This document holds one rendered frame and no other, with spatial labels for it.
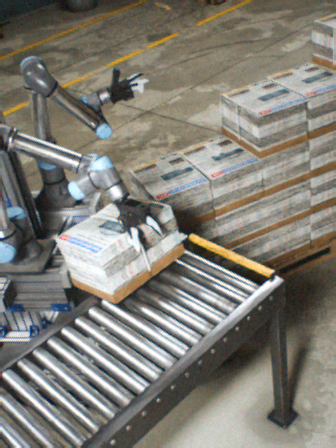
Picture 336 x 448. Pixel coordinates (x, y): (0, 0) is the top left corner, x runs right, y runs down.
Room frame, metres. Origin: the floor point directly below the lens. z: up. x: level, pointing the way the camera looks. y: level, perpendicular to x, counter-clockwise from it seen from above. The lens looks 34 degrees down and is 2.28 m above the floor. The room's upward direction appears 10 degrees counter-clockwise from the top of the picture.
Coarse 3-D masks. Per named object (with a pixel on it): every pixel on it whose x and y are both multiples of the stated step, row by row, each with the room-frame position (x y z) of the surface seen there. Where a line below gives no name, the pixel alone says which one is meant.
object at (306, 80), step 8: (280, 72) 3.02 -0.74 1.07; (288, 72) 3.00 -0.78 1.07; (296, 72) 2.98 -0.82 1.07; (304, 72) 2.96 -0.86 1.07; (312, 72) 2.94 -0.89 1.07; (320, 72) 2.92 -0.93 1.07; (328, 72) 2.91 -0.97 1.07; (272, 80) 2.93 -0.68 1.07; (280, 80) 2.91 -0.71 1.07; (288, 80) 2.89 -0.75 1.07; (296, 80) 2.88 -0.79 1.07; (304, 80) 2.86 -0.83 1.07; (312, 80) 2.84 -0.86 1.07; (320, 80) 2.82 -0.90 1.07; (328, 80) 2.80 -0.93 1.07; (288, 88) 2.80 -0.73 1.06; (296, 88) 2.77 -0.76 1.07; (304, 88) 2.76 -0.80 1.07; (312, 88) 2.74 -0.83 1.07; (320, 88) 2.72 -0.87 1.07; (328, 88) 2.71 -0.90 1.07; (304, 96) 2.67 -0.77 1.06; (312, 96) 2.65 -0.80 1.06
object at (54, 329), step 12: (96, 300) 1.74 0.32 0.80; (72, 312) 1.70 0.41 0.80; (84, 312) 1.69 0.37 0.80; (108, 312) 1.75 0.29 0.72; (60, 324) 1.65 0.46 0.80; (72, 324) 1.65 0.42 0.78; (96, 324) 1.71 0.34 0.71; (36, 336) 1.60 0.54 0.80; (48, 336) 1.59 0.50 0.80; (60, 336) 1.61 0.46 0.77; (24, 348) 1.55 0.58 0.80; (48, 348) 1.58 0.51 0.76; (12, 360) 1.51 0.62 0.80; (0, 372) 1.46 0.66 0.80; (0, 384) 1.44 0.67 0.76
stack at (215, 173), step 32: (160, 160) 2.72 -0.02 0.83; (192, 160) 2.66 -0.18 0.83; (224, 160) 2.60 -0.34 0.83; (256, 160) 2.54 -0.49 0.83; (288, 160) 2.60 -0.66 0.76; (320, 160) 2.66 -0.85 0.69; (160, 192) 2.41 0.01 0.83; (192, 192) 2.41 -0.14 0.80; (224, 192) 2.47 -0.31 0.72; (256, 192) 2.53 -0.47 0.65; (288, 192) 2.59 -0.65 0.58; (320, 192) 2.67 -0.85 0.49; (224, 224) 2.45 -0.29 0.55; (256, 224) 2.53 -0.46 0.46; (320, 224) 2.66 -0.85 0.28; (256, 256) 2.52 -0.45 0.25
